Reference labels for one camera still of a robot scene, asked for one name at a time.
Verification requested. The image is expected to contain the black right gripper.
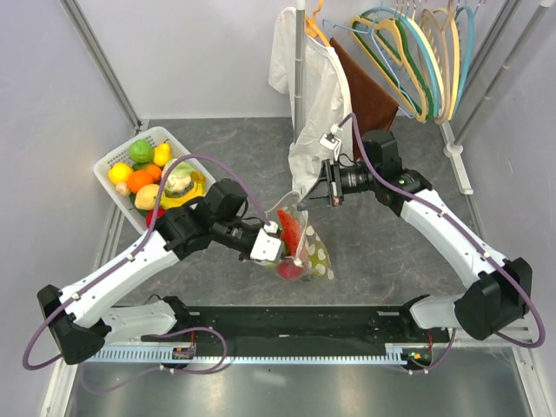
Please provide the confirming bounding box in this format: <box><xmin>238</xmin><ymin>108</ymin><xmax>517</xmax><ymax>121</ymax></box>
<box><xmin>298</xmin><ymin>159</ymin><xmax>380</xmax><ymax>210</ymax></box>

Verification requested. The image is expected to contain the watermelon slice toy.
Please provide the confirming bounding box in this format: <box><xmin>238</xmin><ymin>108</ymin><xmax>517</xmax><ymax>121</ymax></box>
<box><xmin>276</xmin><ymin>209</ymin><xmax>301</xmax><ymax>256</ymax></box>

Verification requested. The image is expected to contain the clear spotted zip top bag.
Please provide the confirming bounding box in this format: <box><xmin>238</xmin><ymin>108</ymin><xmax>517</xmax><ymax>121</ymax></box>
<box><xmin>266</xmin><ymin>191</ymin><xmax>327</xmax><ymax>281</ymax></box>

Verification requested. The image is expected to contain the red apple toy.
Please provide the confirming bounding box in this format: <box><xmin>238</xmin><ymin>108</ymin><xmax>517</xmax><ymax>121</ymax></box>
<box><xmin>276</xmin><ymin>261</ymin><xmax>305</xmax><ymax>281</ymax></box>

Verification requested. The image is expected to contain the yellow bell pepper toy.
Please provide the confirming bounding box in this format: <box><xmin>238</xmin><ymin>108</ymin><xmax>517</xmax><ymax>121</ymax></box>
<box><xmin>307</xmin><ymin>242</ymin><xmax>334</xmax><ymax>280</ymax></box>

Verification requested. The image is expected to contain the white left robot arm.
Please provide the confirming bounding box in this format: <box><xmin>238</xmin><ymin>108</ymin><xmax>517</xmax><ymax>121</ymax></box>
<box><xmin>37</xmin><ymin>178</ymin><xmax>278</xmax><ymax>365</ymax></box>

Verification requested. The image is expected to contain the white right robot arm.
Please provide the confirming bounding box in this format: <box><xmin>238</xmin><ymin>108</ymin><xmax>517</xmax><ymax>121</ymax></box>
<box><xmin>298</xmin><ymin>130</ymin><xmax>533</xmax><ymax>342</ymax></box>

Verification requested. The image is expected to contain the grey metal rack pole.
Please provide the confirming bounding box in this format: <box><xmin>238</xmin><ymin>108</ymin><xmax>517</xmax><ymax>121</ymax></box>
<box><xmin>293</xmin><ymin>0</ymin><xmax>307</xmax><ymax>143</ymax></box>

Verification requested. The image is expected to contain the yellow banana toy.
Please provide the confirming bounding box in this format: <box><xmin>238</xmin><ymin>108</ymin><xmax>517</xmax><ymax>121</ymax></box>
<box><xmin>160</xmin><ymin>170</ymin><xmax>206</xmax><ymax>209</ymax></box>

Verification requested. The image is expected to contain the red tomato toy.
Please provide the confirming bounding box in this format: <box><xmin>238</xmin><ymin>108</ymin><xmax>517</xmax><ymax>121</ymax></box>
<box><xmin>146</xmin><ymin>208</ymin><xmax>166</xmax><ymax>228</ymax></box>

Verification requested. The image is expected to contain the white garment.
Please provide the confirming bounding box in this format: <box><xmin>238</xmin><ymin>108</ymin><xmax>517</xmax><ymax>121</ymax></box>
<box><xmin>268</xmin><ymin>7</ymin><xmax>352</xmax><ymax>195</ymax></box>

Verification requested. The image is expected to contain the brown towel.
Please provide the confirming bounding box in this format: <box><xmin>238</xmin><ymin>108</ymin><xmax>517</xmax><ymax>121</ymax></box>
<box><xmin>329</xmin><ymin>38</ymin><xmax>399</xmax><ymax>136</ymax></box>

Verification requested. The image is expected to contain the yellow pear toy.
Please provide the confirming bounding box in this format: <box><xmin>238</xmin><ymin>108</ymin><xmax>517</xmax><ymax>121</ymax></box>
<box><xmin>153</xmin><ymin>142</ymin><xmax>172</xmax><ymax>168</ymax></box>

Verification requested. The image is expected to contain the orange toy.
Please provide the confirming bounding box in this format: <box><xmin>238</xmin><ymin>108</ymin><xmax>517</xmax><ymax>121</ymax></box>
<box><xmin>127</xmin><ymin>169</ymin><xmax>154</xmax><ymax>194</ymax></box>

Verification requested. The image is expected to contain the small garlic bulb toy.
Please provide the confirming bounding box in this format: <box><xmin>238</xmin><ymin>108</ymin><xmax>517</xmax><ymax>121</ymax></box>
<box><xmin>116</xmin><ymin>182</ymin><xmax>131</xmax><ymax>196</ymax></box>

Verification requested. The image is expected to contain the white plastic fruit basket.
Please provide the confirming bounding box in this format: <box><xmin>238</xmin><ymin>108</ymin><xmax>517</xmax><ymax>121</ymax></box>
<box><xmin>94</xmin><ymin>127</ymin><xmax>215</xmax><ymax>234</ymax></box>

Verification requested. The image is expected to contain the green tomato toy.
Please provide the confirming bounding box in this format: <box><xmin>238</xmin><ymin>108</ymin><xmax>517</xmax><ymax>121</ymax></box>
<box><xmin>129</xmin><ymin>139</ymin><xmax>154</xmax><ymax>163</ymax></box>

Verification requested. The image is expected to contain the yellow lemon toy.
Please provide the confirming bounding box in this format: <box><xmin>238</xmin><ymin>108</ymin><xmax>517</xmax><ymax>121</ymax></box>
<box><xmin>108</xmin><ymin>162</ymin><xmax>134</xmax><ymax>185</ymax></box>

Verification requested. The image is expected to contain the grey diagonal rack pole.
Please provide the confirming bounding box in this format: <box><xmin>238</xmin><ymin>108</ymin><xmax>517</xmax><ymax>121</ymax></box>
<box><xmin>440</xmin><ymin>1</ymin><xmax>555</xmax><ymax>195</ymax></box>

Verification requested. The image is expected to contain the orange clothes hanger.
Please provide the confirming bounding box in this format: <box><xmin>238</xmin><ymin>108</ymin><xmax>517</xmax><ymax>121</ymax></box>
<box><xmin>305</xmin><ymin>0</ymin><xmax>330</xmax><ymax>47</ymax></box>

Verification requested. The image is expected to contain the yellow clothes hanger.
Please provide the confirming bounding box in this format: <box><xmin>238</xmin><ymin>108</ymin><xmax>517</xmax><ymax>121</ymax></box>
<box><xmin>351</xmin><ymin>9</ymin><xmax>434</xmax><ymax>122</ymax></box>

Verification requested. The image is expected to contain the green clothes hanger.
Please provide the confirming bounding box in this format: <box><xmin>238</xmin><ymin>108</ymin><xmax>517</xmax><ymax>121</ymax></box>
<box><xmin>355</xmin><ymin>12</ymin><xmax>436</xmax><ymax>122</ymax></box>

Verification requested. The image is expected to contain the blue clothes hanger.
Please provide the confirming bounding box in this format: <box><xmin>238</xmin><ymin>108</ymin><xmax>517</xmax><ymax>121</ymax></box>
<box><xmin>360</xmin><ymin>5</ymin><xmax>445</xmax><ymax>121</ymax></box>

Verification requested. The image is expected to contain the beige clothes hanger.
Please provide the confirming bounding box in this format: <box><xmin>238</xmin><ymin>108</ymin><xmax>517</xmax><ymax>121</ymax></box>
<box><xmin>420</xmin><ymin>1</ymin><xmax>460</xmax><ymax>124</ymax></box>

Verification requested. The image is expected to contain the teal clothes hanger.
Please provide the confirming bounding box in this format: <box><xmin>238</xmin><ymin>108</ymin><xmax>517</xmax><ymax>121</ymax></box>
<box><xmin>453</xmin><ymin>4</ymin><xmax>475</xmax><ymax>114</ymax></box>

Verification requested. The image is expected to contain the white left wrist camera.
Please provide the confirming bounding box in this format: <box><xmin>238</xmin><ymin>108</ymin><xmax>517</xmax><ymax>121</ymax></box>
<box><xmin>249</xmin><ymin>221</ymin><xmax>284</xmax><ymax>264</ymax></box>

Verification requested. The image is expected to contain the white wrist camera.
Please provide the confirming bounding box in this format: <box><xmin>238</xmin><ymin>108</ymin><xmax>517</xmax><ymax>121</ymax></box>
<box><xmin>249</xmin><ymin>221</ymin><xmax>284</xmax><ymax>264</ymax></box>
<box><xmin>319</xmin><ymin>124</ymin><xmax>342</xmax><ymax>162</ymax></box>

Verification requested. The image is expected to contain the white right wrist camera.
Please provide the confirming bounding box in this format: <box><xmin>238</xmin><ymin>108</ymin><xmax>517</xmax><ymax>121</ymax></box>
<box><xmin>319</xmin><ymin>124</ymin><xmax>342</xmax><ymax>162</ymax></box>

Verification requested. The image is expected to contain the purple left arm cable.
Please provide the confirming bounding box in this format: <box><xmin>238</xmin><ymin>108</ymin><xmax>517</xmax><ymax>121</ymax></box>
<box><xmin>22</xmin><ymin>154</ymin><xmax>279</xmax><ymax>394</ymax></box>

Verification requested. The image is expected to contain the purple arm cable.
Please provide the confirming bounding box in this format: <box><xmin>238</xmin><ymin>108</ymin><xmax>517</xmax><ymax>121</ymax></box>
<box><xmin>336</xmin><ymin>113</ymin><xmax>546</xmax><ymax>374</ymax></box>
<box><xmin>22</xmin><ymin>154</ymin><xmax>279</xmax><ymax>394</ymax></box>

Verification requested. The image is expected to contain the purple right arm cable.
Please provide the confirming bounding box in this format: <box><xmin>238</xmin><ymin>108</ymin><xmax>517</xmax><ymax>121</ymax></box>
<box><xmin>336</xmin><ymin>113</ymin><xmax>546</xmax><ymax>374</ymax></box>

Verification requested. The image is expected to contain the light blue cable duct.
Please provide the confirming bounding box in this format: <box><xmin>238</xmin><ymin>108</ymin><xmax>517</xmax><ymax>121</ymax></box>
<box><xmin>87</xmin><ymin>344</ymin><xmax>409</xmax><ymax>365</ymax></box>

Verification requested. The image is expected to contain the light blue wire hanger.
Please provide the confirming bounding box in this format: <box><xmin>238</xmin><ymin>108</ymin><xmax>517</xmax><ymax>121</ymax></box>
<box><xmin>321</xmin><ymin>1</ymin><xmax>428</xmax><ymax>122</ymax></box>

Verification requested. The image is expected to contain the aluminium frame rail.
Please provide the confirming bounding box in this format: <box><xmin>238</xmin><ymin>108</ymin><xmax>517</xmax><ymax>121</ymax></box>
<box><xmin>60</xmin><ymin>0</ymin><xmax>142</xmax><ymax>132</ymax></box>

